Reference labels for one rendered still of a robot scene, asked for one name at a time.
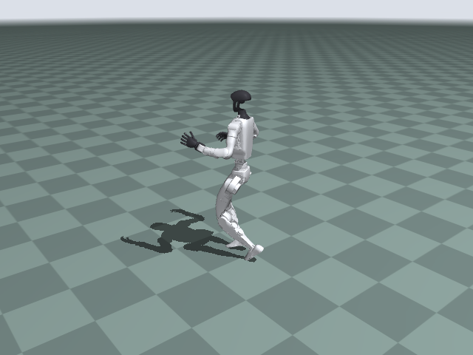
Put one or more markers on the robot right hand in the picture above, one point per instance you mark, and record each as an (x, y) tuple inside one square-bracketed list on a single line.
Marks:
[(222, 134)]

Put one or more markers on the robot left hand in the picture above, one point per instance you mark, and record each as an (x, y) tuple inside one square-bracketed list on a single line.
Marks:
[(191, 141)]

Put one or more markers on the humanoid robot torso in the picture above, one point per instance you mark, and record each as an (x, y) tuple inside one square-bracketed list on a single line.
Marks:
[(243, 149)]

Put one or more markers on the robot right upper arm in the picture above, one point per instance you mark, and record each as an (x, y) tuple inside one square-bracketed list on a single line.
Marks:
[(255, 130)]

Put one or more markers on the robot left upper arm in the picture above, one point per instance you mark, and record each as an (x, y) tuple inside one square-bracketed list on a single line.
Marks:
[(234, 129)]

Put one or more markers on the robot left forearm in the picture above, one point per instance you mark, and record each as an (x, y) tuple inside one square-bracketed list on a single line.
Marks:
[(212, 152)]

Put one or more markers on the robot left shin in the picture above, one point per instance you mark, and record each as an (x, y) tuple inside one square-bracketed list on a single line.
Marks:
[(233, 230)]

